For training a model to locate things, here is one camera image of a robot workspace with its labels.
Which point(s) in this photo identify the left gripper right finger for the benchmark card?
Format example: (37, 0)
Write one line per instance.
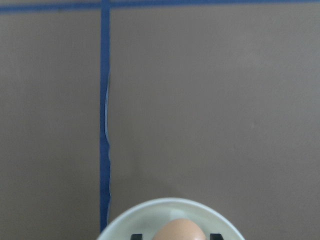
(215, 236)

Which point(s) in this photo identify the white ceramic bowl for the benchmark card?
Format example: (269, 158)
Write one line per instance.
(148, 217)

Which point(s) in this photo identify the brown egg from bowl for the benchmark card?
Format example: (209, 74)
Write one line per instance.
(180, 229)

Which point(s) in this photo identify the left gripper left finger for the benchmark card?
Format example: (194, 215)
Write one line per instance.
(137, 236)

